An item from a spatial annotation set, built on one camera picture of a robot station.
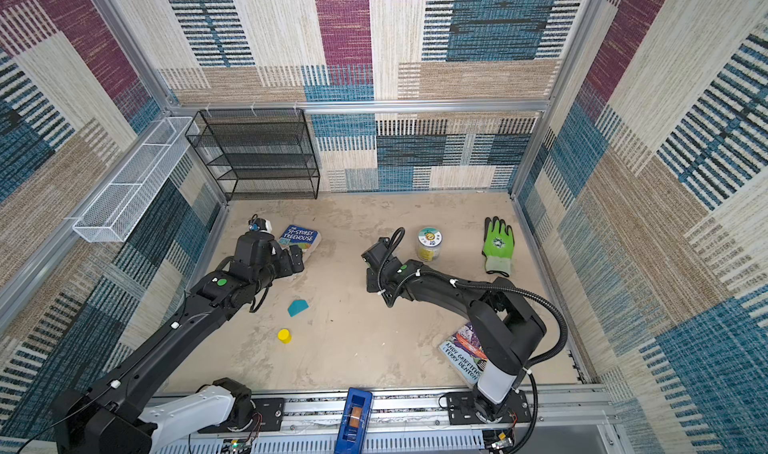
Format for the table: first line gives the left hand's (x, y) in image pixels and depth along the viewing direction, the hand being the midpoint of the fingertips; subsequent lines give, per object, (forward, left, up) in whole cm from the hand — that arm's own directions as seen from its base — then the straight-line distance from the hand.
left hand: (287, 249), depth 79 cm
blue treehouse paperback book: (+17, +1, -19) cm, 25 cm away
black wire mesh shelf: (+44, +16, -2) cm, 47 cm away
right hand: (-2, -23, -15) cm, 27 cm away
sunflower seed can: (+10, -40, -13) cm, 43 cm away
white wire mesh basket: (+27, +40, +11) cm, 49 cm away
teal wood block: (-7, +1, -21) cm, 22 cm away
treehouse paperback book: (-21, -47, -19) cm, 55 cm away
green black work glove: (+14, -64, -20) cm, 69 cm away
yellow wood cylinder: (-16, +3, -19) cm, 25 cm away
